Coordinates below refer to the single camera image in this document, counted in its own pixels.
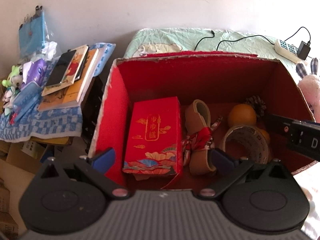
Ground red gift box gold print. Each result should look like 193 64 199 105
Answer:
123 96 183 180

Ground pink plush bunny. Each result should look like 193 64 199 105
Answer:
296 58 320 123

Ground red cardboard storage box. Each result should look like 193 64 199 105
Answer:
89 51 313 191

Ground purple tissue pack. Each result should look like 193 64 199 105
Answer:
22 59 47 86

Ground white blue power strip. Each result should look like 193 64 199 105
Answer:
274 39 303 64

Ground small green frog plush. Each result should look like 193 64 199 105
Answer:
2 65 23 105

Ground orange cover book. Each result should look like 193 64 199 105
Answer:
38 49 99 112

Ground black power adapter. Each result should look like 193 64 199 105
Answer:
297 41 310 60

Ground winnie the pooh book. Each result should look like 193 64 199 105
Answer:
41 44 88 96

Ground black charging cable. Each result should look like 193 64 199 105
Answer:
194 29 277 52

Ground brown pine cone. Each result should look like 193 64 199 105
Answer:
245 96 267 117

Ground printed adhesive tape roll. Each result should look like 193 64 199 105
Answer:
220 125 269 164

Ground black smartphone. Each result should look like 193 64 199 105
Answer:
46 50 76 87

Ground blue plastic file bag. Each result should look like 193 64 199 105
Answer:
18 5 49 58

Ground blue pencil case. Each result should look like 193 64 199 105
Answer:
12 81 42 122

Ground mint green bear bedsheet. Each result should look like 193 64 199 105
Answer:
124 28 296 72

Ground orange fruit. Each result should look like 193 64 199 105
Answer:
228 104 257 127

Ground cardboard boxes under table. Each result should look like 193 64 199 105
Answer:
1 142 78 235

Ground brown leather strap red ribbon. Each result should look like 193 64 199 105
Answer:
182 99 222 176

